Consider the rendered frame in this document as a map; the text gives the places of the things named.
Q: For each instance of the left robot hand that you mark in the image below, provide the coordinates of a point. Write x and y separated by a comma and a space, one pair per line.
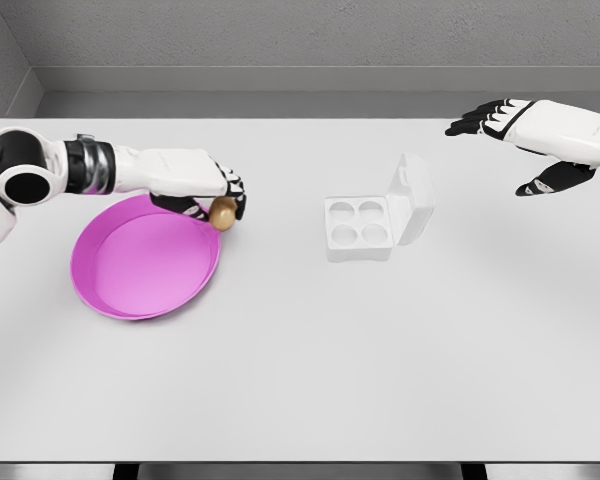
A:
190, 175

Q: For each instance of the brown egg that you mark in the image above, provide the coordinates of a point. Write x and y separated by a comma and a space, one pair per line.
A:
223, 215

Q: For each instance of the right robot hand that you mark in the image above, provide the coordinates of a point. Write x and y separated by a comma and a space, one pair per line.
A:
545, 127

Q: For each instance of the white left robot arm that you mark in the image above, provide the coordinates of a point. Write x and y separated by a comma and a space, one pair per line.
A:
85, 167

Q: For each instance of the pink round plate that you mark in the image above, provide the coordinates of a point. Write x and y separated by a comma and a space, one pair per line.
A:
150, 270

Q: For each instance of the white egg box with lid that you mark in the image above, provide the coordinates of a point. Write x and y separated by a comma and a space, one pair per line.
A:
360, 235

